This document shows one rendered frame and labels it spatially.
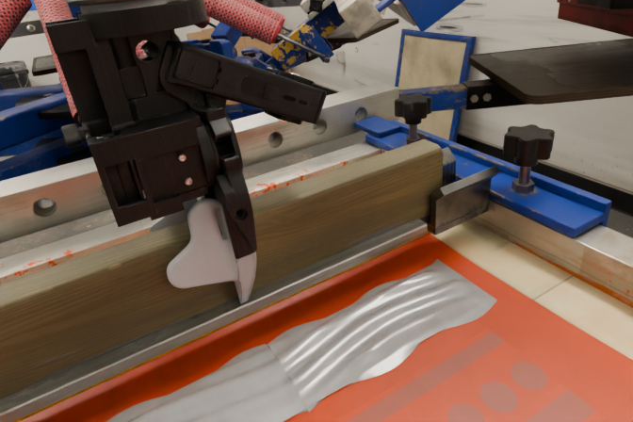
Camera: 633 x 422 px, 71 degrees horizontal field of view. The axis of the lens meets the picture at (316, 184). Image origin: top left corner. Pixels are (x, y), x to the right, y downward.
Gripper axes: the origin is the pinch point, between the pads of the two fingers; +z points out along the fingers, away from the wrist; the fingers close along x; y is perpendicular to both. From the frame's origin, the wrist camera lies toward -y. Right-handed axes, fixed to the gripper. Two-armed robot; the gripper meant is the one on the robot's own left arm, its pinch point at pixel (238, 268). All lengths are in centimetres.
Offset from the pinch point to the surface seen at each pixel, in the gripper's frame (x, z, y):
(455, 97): -43, 10, -68
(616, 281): 15.4, 3.7, -25.3
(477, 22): -158, 20, -200
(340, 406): 11.3, 5.3, -1.9
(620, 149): -70, 71, -200
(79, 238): -17.6, 1.8, 11.3
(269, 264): 1.5, -0.4, -2.1
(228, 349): 2.2, 5.3, 2.8
